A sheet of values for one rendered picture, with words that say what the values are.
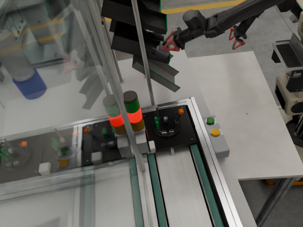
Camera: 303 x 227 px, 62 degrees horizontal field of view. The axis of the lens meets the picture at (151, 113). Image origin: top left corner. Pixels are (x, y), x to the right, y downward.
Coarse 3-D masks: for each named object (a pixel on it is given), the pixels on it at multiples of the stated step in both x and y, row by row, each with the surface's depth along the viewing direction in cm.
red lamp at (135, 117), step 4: (140, 108) 83; (136, 112) 81; (140, 112) 83; (128, 116) 83; (132, 116) 82; (136, 116) 82; (140, 116) 84; (132, 120) 83; (136, 120) 83; (140, 120) 85
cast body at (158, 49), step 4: (160, 44) 118; (164, 44) 117; (152, 48) 121; (156, 48) 120; (160, 48) 118; (156, 52) 120; (160, 52) 120; (164, 52) 119; (168, 52) 121; (160, 56) 121; (164, 56) 121
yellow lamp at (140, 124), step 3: (141, 120) 85; (132, 123) 85; (135, 123) 85; (138, 123) 85; (141, 123) 86; (132, 126) 86; (135, 126) 86; (138, 126) 86; (141, 126) 87; (144, 126) 89; (132, 129) 88; (135, 129) 87; (138, 129) 87; (141, 129) 88
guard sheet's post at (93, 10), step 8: (88, 0) 53; (96, 8) 57; (96, 16) 56; (96, 24) 57; (104, 32) 62; (104, 40) 61; (104, 48) 62; (112, 64) 66; (112, 72) 68; (120, 88) 74; (120, 96) 76; (128, 120) 84; (136, 144) 95; (144, 168) 110
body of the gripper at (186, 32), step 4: (188, 28) 112; (180, 32) 113; (184, 32) 111; (188, 32) 110; (180, 36) 112; (184, 36) 111; (188, 36) 111; (192, 36) 111; (176, 40) 110; (180, 40) 112; (184, 40) 112; (188, 40) 112; (180, 44) 112; (184, 44) 116; (184, 48) 114
